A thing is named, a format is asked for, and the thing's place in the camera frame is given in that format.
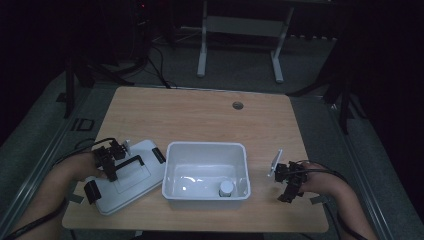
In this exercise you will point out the white storage box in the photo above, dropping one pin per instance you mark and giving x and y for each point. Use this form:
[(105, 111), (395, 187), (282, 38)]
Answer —
[(206, 176)]

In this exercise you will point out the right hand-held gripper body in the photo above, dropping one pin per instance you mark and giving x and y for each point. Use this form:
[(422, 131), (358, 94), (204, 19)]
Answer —
[(291, 175)]

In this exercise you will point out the small white bottle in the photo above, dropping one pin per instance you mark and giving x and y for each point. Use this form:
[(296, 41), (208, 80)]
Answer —
[(226, 188)]

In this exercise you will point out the black metal stand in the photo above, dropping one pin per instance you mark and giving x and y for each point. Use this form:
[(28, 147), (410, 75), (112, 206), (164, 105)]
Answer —
[(70, 86), (345, 100)]

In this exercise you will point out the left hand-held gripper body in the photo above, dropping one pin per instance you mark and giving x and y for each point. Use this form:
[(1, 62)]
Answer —
[(108, 153)]

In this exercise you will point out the person's right hand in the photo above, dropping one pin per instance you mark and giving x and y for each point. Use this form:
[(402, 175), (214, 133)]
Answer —
[(323, 183)]

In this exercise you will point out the round table grommet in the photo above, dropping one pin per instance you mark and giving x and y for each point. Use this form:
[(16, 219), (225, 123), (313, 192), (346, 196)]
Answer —
[(237, 105)]

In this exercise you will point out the white metal desk frame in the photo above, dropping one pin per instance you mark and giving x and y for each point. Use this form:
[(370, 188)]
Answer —
[(245, 26)]

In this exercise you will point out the person's left hand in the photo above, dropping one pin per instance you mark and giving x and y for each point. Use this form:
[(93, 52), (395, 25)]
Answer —
[(78, 166)]

